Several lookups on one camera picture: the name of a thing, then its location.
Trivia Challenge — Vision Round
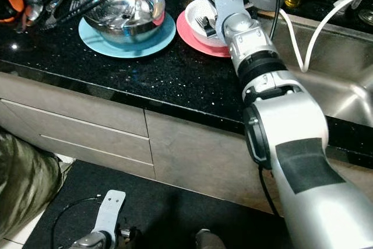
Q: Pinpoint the grey cabinet door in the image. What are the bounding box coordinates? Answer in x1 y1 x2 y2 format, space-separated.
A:
146 111 286 215

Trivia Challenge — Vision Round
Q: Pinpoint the white hose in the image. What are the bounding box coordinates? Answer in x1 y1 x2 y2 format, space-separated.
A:
277 0 373 73

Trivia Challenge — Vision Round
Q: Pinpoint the pink plate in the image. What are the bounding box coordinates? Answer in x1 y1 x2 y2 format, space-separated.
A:
176 9 232 58

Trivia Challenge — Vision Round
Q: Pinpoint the grey robot foot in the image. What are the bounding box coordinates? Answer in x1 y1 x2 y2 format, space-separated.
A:
194 229 228 249

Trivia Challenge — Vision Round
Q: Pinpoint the white bowl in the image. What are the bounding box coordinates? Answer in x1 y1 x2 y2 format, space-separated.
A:
185 0 227 47

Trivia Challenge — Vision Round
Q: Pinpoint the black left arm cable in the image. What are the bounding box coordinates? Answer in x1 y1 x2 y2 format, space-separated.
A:
50 197 103 249

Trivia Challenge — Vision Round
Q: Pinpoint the black right forearm cable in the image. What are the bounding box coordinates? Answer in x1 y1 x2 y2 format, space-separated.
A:
258 164 283 220

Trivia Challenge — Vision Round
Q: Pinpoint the light blue plate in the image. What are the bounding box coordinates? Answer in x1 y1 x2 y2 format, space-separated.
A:
78 13 177 58

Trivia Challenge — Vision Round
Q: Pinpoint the black floor mat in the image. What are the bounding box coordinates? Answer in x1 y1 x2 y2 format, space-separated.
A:
22 160 295 249

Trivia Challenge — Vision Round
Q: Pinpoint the stainless steel bowl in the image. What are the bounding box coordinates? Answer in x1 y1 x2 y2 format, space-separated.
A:
83 0 167 44

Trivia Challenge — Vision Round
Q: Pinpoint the stainless steel sink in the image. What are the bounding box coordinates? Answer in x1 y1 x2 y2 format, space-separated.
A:
259 13 373 127

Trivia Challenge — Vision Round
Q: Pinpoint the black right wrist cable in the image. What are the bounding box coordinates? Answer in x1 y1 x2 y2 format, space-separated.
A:
200 0 281 41

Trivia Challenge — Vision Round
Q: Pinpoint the grey cabinet drawer front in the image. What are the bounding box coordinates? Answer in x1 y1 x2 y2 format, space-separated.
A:
0 74 149 139
0 102 154 166
35 137 157 180

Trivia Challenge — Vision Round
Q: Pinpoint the person's leg in green trousers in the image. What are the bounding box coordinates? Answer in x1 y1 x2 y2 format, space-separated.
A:
0 129 62 238

